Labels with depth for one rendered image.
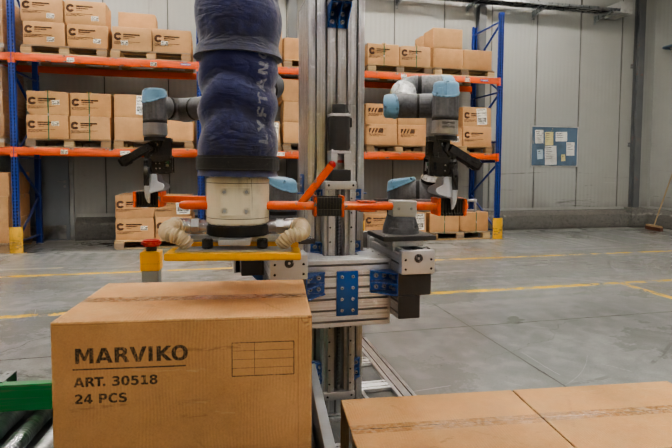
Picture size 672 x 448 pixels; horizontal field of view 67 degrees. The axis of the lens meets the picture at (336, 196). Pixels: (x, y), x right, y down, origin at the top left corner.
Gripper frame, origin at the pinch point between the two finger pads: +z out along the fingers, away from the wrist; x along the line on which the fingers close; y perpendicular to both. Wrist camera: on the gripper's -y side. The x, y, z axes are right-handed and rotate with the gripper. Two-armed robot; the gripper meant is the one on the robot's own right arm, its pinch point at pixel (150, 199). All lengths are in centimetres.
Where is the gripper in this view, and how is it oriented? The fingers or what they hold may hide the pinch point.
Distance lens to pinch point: 172.7
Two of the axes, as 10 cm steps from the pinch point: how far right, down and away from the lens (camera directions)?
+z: 0.1, 10.0, 0.4
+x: -1.2, -0.4, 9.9
